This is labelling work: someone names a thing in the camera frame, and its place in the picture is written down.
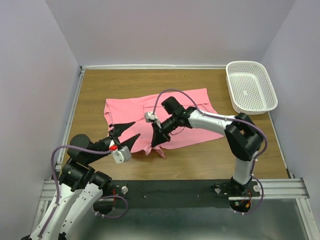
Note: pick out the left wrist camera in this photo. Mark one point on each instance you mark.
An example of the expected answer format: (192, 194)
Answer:
(120, 155)

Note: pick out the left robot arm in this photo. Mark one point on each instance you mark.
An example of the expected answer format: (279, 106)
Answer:
(79, 186)

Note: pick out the pink t shirt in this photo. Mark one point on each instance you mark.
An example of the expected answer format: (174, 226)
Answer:
(133, 109)

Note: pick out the aluminium frame rail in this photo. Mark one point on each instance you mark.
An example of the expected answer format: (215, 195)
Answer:
(276, 219)

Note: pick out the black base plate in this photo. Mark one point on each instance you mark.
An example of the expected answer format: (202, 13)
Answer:
(165, 194)

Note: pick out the white plastic basket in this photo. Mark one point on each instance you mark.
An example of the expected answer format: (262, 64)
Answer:
(250, 88)

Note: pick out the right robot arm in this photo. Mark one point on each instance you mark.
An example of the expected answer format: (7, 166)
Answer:
(243, 137)

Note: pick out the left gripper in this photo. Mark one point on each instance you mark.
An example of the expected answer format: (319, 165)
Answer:
(118, 130)

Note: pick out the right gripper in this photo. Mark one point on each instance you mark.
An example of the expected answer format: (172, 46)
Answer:
(159, 136)

